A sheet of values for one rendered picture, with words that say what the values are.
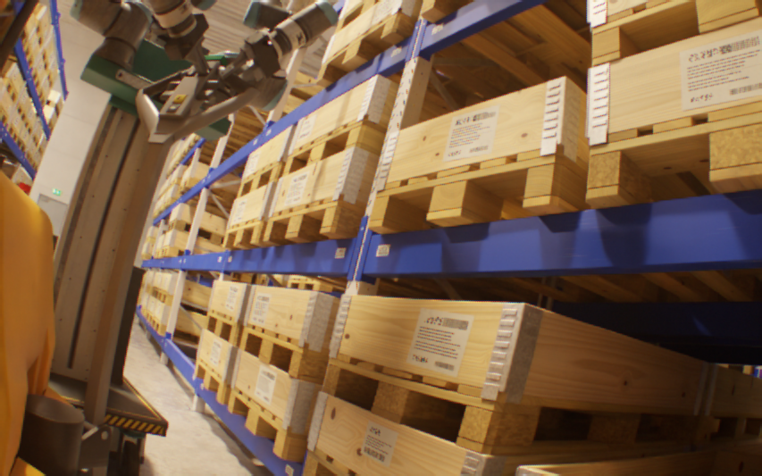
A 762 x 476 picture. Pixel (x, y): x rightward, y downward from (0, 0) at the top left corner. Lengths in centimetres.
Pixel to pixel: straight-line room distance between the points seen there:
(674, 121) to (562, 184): 34
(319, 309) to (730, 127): 152
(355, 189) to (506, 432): 122
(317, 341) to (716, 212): 147
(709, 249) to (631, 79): 43
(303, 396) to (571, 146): 128
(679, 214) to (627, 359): 60
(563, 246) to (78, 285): 166
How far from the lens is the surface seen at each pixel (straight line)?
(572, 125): 128
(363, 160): 208
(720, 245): 97
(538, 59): 244
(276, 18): 151
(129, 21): 197
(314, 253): 224
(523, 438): 120
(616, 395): 149
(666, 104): 109
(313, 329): 195
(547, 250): 122
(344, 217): 202
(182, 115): 131
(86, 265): 205
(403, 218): 175
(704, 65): 109
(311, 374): 197
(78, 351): 209
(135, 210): 127
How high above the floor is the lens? 80
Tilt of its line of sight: 13 degrees up
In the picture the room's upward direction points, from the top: 14 degrees clockwise
